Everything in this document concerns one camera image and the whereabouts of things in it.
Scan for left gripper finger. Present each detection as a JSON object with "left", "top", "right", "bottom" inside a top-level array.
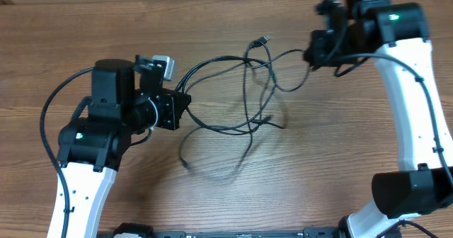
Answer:
[
  {"left": 178, "top": 93, "right": 191, "bottom": 109},
  {"left": 176, "top": 107, "right": 188, "bottom": 125}
]

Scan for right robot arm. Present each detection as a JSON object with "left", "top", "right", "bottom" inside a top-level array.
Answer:
[{"left": 303, "top": 0, "right": 452, "bottom": 237}]

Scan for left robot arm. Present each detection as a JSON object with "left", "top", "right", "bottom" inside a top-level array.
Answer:
[{"left": 47, "top": 55, "right": 191, "bottom": 237}]

